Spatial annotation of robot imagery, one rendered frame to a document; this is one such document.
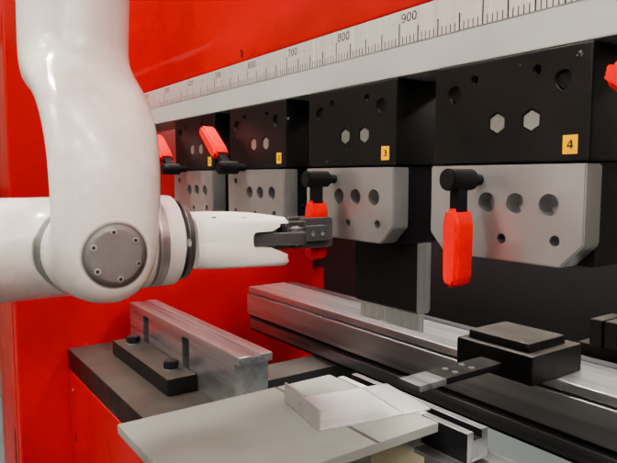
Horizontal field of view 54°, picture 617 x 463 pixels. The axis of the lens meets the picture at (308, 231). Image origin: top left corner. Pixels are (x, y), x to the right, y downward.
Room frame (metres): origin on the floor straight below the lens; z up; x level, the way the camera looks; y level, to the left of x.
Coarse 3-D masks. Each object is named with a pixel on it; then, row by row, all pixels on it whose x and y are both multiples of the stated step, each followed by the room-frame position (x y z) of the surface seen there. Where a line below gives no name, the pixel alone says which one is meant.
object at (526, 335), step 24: (480, 336) 0.80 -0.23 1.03; (504, 336) 0.77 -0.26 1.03; (528, 336) 0.77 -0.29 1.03; (552, 336) 0.77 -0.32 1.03; (480, 360) 0.77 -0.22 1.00; (504, 360) 0.75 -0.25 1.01; (528, 360) 0.73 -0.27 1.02; (552, 360) 0.75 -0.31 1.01; (576, 360) 0.78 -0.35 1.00; (408, 384) 0.69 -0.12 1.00; (432, 384) 0.68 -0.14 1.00; (528, 384) 0.73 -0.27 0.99
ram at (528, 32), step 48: (144, 0) 1.16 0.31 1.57; (192, 0) 0.99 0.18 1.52; (240, 0) 0.86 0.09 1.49; (288, 0) 0.76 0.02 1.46; (336, 0) 0.68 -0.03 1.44; (384, 0) 0.62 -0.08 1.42; (432, 0) 0.56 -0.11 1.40; (576, 0) 0.45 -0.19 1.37; (144, 48) 1.17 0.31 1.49; (192, 48) 0.99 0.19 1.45; (240, 48) 0.86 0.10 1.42; (432, 48) 0.56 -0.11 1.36; (480, 48) 0.52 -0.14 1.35; (528, 48) 0.48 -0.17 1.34; (240, 96) 0.86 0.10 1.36; (288, 96) 0.76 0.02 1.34
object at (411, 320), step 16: (368, 256) 0.68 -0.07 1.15; (384, 256) 0.66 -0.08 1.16; (400, 256) 0.64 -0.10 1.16; (416, 256) 0.62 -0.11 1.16; (368, 272) 0.68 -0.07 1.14; (384, 272) 0.66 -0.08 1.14; (400, 272) 0.64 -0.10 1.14; (416, 272) 0.62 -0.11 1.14; (368, 288) 0.68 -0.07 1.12; (384, 288) 0.66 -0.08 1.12; (400, 288) 0.64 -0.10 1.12; (416, 288) 0.62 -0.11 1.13; (368, 304) 0.69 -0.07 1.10; (384, 304) 0.66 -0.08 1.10; (400, 304) 0.64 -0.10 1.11; (416, 304) 0.62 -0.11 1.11; (384, 320) 0.67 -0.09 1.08; (400, 320) 0.65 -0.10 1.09; (416, 320) 0.63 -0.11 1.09
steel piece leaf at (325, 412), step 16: (288, 384) 0.63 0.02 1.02; (288, 400) 0.62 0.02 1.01; (304, 400) 0.59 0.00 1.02; (320, 400) 0.63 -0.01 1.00; (336, 400) 0.63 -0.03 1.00; (352, 400) 0.63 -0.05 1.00; (368, 400) 0.63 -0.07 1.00; (304, 416) 0.59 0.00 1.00; (320, 416) 0.59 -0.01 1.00; (336, 416) 0.59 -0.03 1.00; (352, 416) 0.59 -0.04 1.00; (368, 416) 0.59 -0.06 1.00; (384, 416) 0.59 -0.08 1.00
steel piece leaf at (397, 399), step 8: (384, 384) 0.68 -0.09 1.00; (376, 392) 0.66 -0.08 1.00; (384, 392) 0.66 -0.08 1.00; (392, 392) 0.66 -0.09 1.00; (400, 392) 0.66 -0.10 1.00; (384, 400) 0.63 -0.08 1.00; (392, 400) 0.63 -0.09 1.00; (400, 400) 0.63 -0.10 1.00; (408, 400) 0.63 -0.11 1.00; (400, 408) 0.61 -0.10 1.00; (408, 408) 0.61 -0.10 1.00; (416, 408) 0.61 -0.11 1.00; (424, 408) 0.61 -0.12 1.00
